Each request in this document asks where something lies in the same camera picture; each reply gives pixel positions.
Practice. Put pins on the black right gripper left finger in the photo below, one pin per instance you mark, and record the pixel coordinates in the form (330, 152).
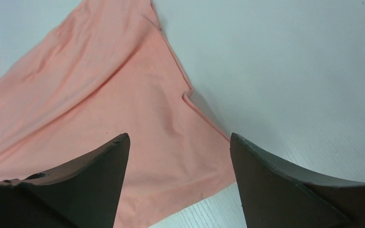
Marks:
(81, 193)

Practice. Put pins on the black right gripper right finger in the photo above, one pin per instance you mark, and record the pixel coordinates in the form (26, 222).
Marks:
(276, 193)

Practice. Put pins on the pink t shirt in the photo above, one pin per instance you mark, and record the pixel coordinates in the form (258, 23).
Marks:
(105, 70)

